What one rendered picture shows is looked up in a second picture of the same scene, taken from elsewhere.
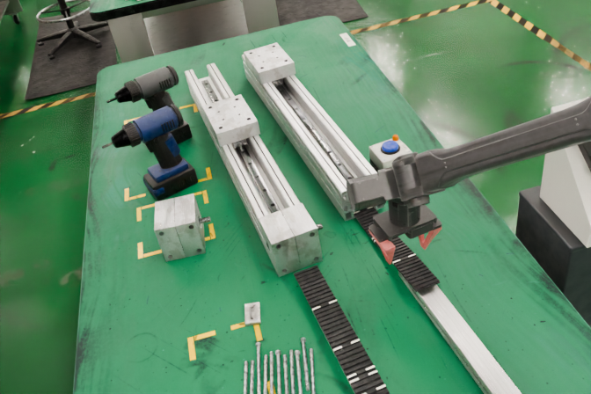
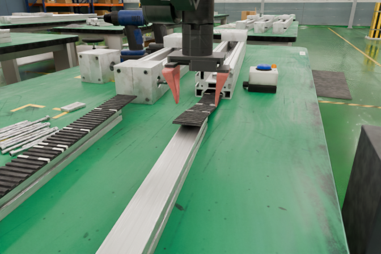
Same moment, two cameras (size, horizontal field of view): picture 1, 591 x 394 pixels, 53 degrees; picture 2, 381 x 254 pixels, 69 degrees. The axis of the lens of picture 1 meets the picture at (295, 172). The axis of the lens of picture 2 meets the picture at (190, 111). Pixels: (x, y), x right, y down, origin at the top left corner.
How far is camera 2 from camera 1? 87 cm
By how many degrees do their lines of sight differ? 28
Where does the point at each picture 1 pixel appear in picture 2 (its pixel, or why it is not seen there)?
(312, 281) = (121, 100)
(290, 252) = (127, 82)
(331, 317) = (97, 115)
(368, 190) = not seen: outside the picture
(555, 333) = (286, 227)
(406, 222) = (189, 50)
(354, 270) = (163, 114)
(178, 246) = (88, 71)
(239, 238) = not seen: hidden behind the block
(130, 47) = not seen: hidden behind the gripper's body
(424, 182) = not seen: outside the picture
